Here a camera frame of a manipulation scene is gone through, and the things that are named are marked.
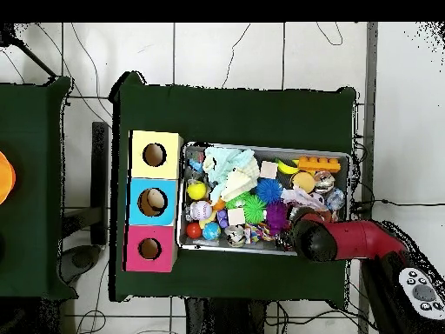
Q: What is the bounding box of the dark green table cloth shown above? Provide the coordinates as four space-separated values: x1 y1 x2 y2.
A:
109 70 357 309

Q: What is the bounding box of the orange foam disc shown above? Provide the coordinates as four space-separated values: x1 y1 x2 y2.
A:
290 170 316 194

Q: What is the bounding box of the teal muslin cloth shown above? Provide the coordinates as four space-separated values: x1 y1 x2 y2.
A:
202 146 256 203

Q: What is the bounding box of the shallow mesh bin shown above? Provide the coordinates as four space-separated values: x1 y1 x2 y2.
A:
175 140 351 257

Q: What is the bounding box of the wooden three-hole box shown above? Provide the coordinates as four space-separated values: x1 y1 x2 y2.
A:
123 130 183 273

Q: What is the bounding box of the purple knobbly toy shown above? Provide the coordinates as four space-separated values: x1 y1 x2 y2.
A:
265 201 289 236

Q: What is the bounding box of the pale yellow muslin cloth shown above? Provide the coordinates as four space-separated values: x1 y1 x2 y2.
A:
220 165 261 203

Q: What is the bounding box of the dark green side-table cloth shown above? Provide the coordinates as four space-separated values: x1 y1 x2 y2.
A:
0 76 79 301

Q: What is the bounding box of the black cable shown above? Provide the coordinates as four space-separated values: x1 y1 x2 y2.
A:
350 198 445 210

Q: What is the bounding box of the green spiky ball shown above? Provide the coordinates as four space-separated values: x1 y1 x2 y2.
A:
242 194 268 224
224 191 251 210

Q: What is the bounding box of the blue spiky ball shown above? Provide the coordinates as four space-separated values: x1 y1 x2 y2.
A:
256 177 283 205

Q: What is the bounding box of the white baseball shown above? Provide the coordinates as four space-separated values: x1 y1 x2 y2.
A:
189 200 214 221

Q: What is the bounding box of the orange round object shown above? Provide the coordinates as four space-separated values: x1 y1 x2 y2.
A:
0 150 17 206

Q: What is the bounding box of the black upright panel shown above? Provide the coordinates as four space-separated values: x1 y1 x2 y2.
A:
90 121 110 246

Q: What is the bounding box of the polka dot paper napkin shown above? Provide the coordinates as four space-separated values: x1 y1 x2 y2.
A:
280 187 328 211

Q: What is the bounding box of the orange toy brick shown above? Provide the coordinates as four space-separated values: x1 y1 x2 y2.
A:
296 156 342 173

